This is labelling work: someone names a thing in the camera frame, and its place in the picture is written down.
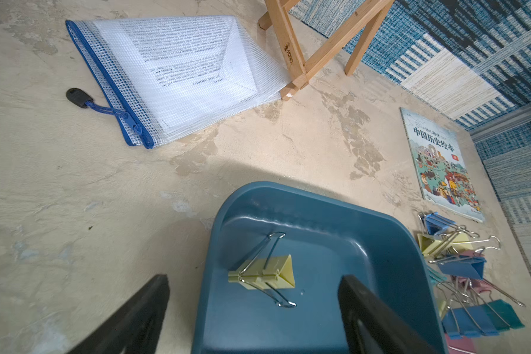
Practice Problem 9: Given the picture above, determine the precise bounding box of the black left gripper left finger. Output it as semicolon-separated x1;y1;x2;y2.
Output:
69;274;170;353

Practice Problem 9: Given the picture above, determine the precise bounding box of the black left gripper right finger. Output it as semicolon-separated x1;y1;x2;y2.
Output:
338;275;437;353

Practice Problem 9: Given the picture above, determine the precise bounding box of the pink binder clip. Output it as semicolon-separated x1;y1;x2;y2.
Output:
445;335;476;354

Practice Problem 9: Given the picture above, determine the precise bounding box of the yellow binder clip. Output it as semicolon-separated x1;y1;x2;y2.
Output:
417;232;502;260
228;232;297;308

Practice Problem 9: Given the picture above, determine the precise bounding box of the blue binder clip lower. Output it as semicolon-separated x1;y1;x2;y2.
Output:
436;281;500;339

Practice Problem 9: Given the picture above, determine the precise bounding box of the teal plastic storage box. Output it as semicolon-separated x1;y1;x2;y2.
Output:
192;181;447;353

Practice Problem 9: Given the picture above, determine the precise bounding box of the blue binder clip middle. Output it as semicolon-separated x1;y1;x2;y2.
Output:
429;255;487;280

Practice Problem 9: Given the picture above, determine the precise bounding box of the teal binder clip small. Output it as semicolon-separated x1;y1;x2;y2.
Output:
469;280;525;332

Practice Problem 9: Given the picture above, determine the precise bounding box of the Chinese history picture book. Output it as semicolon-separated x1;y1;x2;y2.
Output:
400;108;485;222

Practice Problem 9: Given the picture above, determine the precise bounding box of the wooden easel stand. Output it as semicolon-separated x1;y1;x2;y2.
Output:
257;0;396;101

